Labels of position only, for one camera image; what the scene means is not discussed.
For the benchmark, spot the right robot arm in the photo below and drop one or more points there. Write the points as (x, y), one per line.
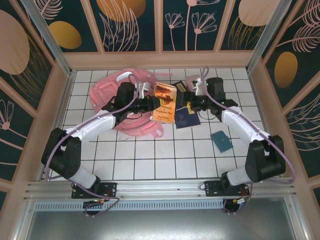
(235, 122)

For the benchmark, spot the aluminium mounting rail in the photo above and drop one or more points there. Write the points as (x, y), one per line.
(160, 187)

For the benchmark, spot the dark blue book yellow label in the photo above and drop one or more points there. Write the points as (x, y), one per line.
(186, 120)
(178, 86)

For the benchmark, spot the pink backpack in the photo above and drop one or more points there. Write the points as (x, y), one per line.
(105, 87)

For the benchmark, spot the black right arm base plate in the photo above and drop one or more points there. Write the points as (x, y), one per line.
(212, 188)

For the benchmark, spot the aluminium corner post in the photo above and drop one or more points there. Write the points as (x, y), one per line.
(50, 37)
(269, 37)

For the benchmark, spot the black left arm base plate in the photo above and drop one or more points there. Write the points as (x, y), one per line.
(110, 190)

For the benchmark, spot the orange paperback book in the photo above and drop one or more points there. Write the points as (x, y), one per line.
(165, 105)

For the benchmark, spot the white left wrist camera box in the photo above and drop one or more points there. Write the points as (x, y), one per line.
(144, 87)

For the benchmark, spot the aluminium side rail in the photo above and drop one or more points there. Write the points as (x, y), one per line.
(259, 100)

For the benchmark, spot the small teal notebook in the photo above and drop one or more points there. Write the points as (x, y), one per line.
(221, 141)

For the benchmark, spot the grey metal sheet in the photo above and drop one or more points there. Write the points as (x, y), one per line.
(160, 225)

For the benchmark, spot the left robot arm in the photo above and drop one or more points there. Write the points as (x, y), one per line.
(95, 123)

